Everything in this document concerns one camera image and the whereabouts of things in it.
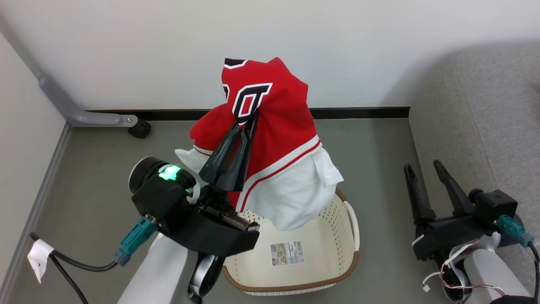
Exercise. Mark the black baseboard strip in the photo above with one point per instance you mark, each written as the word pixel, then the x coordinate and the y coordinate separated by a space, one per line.
pixel 358 112

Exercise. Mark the black caster wheel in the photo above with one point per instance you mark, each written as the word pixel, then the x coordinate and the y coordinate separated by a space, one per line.
pixel 140 129

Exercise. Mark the grey fabric sofa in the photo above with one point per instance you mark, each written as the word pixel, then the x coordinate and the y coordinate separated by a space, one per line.
pixel 485 118

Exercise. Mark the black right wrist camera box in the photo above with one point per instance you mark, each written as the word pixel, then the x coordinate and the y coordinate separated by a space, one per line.
pixel 493 207

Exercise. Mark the white clothing piece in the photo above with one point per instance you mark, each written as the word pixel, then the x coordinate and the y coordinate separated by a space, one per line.
pixel 295 194

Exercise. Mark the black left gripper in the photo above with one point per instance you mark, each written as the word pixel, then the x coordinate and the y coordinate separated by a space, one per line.
pixel 215 238

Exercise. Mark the printed basket label sticker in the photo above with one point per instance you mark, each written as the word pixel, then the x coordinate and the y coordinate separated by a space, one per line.
pixel 287 253

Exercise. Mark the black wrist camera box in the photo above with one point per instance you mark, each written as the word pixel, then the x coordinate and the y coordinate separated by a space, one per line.
pixel 162 204
pixel 493 207

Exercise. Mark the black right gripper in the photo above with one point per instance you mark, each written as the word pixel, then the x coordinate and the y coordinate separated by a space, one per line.
pixel 451 234

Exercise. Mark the red baseball jersey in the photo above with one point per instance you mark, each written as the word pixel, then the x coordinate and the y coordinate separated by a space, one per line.
pixel 282 126

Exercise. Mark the white laundry basket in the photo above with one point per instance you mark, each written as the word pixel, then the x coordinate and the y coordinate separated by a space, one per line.
pixel 320 253

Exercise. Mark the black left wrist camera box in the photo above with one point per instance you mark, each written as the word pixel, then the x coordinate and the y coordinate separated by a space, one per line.
pixel 162 204

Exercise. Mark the grey metal stand leg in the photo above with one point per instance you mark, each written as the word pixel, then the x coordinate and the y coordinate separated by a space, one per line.
pixel 80 114

